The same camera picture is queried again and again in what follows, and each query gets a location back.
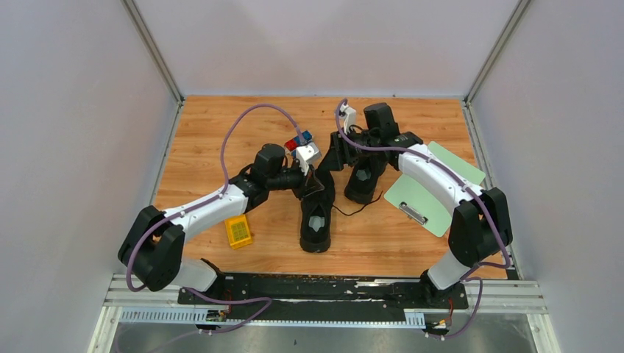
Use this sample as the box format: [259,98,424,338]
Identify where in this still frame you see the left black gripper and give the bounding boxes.
[267,157,325,202]

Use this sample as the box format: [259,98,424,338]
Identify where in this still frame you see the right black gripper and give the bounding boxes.
[319,126,380,171]

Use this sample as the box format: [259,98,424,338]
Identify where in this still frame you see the black sneaker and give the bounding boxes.
[299,171,336,253]
[344,157,388,204]

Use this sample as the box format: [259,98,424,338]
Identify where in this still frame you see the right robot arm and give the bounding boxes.
[318,99,513,307]

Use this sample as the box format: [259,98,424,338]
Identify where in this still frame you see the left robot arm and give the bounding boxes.
[118,143,322,304]

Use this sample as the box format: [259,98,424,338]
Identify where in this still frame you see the toy brick car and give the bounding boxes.
[284,130,313,152]

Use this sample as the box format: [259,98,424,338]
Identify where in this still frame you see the yellow toy block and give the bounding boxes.
[224,215,253,249]

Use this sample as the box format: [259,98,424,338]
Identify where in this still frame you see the green clipboard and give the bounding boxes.
[384,142,485,238]

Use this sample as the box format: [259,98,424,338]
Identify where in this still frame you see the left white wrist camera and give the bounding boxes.
[295,142,322,175]

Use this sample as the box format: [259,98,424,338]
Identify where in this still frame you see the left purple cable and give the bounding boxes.
[125,103,308,302]

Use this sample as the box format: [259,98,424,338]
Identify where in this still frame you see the purple cable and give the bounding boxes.
[335,99,513,293]
[125,103,308,302]

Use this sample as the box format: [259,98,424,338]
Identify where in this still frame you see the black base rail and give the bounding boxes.
[206,273,469,321]

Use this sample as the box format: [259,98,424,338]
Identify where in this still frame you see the white cable duct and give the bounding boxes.
[118,307,426,329]

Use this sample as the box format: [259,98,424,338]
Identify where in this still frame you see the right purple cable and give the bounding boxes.
[335,99,513,293]

